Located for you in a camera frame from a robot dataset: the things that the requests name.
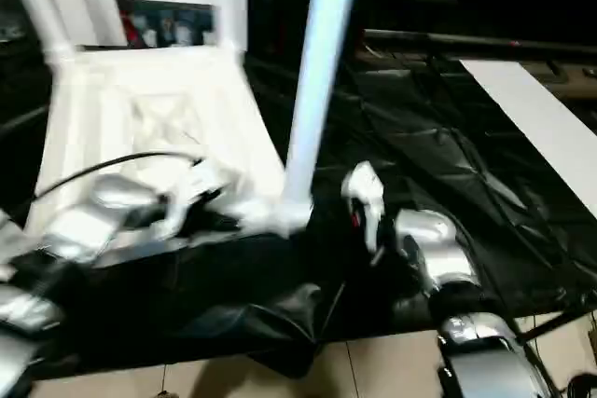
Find white plastic table top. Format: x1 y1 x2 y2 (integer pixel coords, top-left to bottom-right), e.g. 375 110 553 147
19 44 313 259

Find black plastic mat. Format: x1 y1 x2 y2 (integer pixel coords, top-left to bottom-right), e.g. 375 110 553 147
0 39 597 376

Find white flat panel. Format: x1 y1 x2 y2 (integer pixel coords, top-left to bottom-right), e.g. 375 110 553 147
459 59 597 217

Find black stand leg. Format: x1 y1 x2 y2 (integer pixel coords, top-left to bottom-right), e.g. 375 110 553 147
522 297 597 343

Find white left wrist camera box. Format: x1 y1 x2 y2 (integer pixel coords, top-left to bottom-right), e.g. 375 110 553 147
154 160 234 240

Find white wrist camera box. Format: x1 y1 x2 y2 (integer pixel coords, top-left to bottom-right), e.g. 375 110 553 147
340 161 387 267
154 160 234 240

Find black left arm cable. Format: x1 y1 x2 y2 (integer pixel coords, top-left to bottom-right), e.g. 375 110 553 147
33 152 204 203

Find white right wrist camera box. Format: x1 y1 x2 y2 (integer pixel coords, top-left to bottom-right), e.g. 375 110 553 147
340 161 387 267

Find dark horizontal rail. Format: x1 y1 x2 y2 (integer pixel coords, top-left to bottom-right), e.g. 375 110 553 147
364 30 597 56

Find black floor cable bundle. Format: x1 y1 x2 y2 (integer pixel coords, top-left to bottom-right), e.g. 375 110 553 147
532 319 597 398

